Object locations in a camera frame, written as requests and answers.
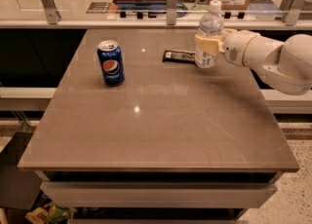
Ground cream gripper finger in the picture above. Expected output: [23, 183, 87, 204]
[221, 28, 237, 41]
[195, 35, 223, 56]

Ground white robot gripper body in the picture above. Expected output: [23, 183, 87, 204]
[223, 30, 259, 67]

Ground clear blue plastic water bottle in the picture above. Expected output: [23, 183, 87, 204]
[195, 0, 223, 69]

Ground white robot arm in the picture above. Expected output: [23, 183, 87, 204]
[195, 28, 312, 95]

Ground dark RXBAR chocolate bar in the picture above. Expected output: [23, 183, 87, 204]
[162, 50, 195, 63]

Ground blue Pepsi soda can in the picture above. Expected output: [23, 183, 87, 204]
[97, 40, 125, 86]

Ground grey table drawer front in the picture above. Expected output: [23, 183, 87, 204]
[41, 182, 277, 208]

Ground green yellow snack bag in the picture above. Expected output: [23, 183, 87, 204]
[25, 204, 72, 224]

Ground middle metal glass bracket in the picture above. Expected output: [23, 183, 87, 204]
[166, 0, 177, 25]

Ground metal glass bracket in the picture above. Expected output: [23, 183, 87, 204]
[280, 0, 312, 26]
[41, 0, 60, 24]
[166, 0, 177, 25]

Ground right metal glass bracket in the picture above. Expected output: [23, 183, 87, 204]
[280, 0, 312, 26]

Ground left metal glass bracket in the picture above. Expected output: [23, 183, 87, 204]
[41, 0, 60, 24]

